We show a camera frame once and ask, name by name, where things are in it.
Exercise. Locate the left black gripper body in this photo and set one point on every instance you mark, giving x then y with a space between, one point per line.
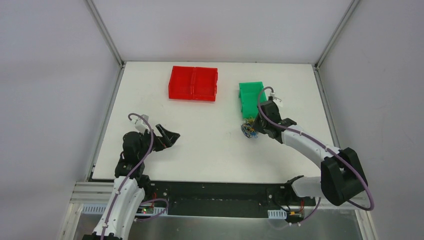
160 138

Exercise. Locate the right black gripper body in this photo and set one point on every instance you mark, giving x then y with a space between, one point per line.
259 121

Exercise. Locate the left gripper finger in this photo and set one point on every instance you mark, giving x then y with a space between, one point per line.
171 138
162 130

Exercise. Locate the red two-compartment plastic bin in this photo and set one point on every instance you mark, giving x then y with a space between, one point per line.
193 83

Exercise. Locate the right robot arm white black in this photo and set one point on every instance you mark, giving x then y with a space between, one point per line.
341 175

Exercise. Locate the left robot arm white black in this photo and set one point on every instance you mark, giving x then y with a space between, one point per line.
130 185

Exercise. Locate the green plastic bin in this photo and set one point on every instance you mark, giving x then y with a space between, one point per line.
248 95

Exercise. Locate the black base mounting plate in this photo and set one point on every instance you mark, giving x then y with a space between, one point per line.
233 200

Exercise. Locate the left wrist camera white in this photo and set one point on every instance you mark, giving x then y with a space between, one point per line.
139 123

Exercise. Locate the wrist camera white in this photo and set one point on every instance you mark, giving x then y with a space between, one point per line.
278 101
139 123

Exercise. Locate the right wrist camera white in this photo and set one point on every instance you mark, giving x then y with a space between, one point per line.
278 101

